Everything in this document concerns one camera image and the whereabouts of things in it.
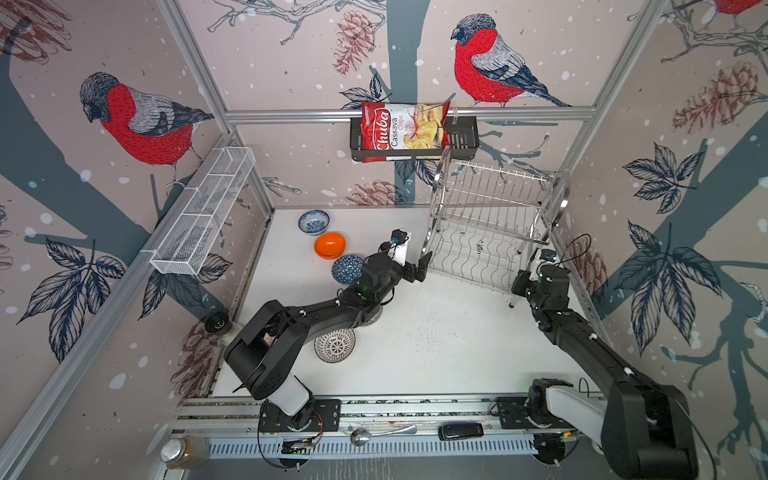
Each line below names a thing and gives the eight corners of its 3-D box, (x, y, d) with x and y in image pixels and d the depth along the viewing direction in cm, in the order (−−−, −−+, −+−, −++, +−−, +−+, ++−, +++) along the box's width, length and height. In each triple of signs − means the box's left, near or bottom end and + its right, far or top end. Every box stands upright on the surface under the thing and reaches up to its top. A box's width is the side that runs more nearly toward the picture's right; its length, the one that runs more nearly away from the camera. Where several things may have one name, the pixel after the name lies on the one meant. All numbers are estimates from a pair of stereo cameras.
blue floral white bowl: (298, 238, 114) (295, 230, 110) (304, 217, 121) (301, 209, 117) (327, 238, 114) (325, 230, 110) (331, 217, 121) (329, 209, 117)
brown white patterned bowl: (314, 363, 83) (311, 359, 80) (319, 334, 89) (316, 329, 85) (354, 363, 83) (352, 359, 80) (356, 334, 88) (355, 329, 85)
